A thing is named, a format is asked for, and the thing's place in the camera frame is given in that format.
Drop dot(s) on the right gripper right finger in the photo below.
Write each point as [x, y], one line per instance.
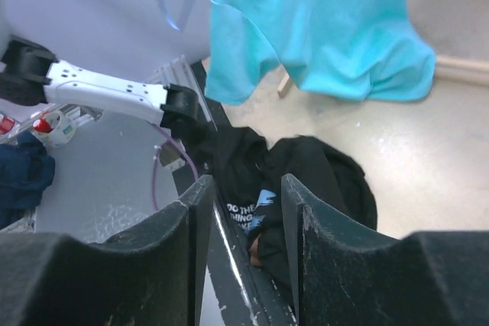
[352, 275]

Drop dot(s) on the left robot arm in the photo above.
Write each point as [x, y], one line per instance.
[34, 75]

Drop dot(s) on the white paper cup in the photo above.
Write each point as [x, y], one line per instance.
[54, 128]

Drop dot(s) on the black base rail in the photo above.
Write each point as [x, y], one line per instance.
[245, 295]

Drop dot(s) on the wooden clothes rack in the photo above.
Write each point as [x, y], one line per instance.
[461, 70]

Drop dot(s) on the teal t shirt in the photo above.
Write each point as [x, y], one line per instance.
[350, 49]

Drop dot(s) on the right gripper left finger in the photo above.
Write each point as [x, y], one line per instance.
[150, 274]

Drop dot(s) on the dark blue cloth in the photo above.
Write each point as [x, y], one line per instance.
[27, 170]

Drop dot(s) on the black t shirt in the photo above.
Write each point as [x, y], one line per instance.
[266, 188]

